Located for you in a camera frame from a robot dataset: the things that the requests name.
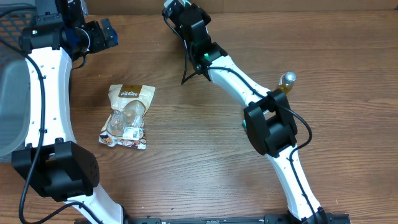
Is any brown Pantree snack pouch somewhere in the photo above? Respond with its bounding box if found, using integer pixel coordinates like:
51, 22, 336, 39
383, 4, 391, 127
98, 84, 155, 150

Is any small teal white packet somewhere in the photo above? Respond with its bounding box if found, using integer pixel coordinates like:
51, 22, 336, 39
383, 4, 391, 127
242, 119, 247, 130

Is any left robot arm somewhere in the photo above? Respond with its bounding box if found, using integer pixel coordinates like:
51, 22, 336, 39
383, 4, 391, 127
12, 16, 129, 223

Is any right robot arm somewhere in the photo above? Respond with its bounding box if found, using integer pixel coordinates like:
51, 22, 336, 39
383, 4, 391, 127
164, 1, 328, 223

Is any grey plastic mesh basket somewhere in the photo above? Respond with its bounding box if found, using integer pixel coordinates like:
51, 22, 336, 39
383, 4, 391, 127
1, 1, 35, 164

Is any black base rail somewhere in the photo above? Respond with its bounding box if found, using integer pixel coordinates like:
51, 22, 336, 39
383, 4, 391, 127
74, 213, 351, 224

